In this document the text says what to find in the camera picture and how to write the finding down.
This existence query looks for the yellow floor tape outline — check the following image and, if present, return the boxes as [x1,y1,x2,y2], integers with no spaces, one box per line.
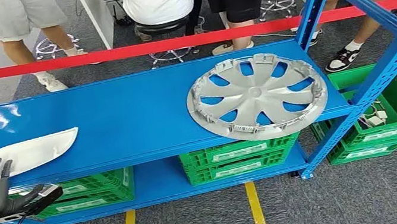
[112,179,269,224]

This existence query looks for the red barrier belt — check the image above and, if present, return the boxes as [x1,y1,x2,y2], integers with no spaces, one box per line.
[0,0,397,78]

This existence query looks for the blue metal shelf rack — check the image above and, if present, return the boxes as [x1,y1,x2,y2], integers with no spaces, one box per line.
[0,0,397,224]

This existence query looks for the white desk panel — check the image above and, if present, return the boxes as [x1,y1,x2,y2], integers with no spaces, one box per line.
[75,0,133,54]

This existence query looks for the chrome stool base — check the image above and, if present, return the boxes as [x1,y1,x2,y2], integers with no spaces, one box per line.
[32,31,83,62]

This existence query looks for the silver wheel hubcap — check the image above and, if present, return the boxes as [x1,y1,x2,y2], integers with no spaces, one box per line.
[180,43,334,152]

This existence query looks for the white curved car part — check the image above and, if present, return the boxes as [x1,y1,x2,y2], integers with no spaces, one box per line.
[0,126,86,185]

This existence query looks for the white cable bundle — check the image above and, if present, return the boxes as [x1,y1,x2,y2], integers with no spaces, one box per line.
[355,99,390,130]

